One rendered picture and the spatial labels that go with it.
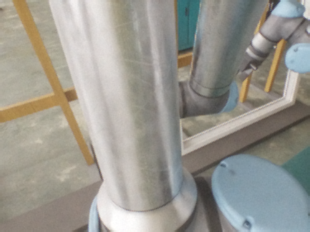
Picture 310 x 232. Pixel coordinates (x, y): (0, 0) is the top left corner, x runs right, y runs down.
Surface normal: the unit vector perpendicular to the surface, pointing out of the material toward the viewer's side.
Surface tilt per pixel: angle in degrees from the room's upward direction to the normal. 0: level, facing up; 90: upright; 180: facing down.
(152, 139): 81
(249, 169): 7
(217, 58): 109
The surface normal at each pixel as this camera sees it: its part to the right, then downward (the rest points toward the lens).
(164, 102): 0.69, 0.29
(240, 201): 0.05, -0.79
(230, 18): -0.29, 0.83
